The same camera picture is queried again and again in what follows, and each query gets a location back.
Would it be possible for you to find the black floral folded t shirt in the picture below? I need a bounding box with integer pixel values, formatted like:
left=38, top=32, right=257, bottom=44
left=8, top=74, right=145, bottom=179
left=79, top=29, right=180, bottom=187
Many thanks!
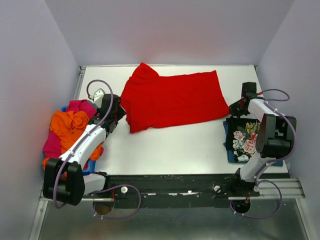
left=224, top=117, right=262, bottom=163

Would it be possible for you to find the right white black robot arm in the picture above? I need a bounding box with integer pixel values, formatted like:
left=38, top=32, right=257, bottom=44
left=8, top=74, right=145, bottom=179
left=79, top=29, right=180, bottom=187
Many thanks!
left=229, top=82, right=297, bottom=196

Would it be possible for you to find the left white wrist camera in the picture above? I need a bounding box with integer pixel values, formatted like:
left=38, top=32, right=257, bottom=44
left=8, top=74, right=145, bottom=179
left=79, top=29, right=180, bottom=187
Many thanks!
left=90, top=88, right=106, bottom=108

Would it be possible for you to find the grey blue t shirt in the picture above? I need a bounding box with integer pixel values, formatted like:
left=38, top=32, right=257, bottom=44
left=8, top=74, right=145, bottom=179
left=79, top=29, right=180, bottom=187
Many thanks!
left=88, top=100, right=99, bottom=109

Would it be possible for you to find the orange t shirt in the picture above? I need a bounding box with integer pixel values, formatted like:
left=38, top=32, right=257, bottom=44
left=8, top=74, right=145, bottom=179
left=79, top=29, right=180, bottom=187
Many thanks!
left=41, top=110, right=105, bottom=178

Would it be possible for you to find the red t shirt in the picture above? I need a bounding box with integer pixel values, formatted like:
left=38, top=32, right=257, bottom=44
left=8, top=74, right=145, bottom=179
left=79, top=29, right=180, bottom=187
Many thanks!
left=121, top=63, right=229, bottom=134

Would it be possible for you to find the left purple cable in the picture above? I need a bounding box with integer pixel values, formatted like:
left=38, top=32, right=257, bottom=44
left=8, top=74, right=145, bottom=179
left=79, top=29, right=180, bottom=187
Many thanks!
left=52, top=79, right=142, bottom=221

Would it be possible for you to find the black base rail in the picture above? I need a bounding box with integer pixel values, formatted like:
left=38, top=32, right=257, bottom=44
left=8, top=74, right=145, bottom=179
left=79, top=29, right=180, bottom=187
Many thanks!
left=82, top=173, right=261, bottom=210

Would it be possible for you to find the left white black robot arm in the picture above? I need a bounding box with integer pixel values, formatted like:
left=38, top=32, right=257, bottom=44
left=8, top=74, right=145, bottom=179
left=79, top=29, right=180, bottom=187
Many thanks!
left=43, top=93, right=126, bottom=206

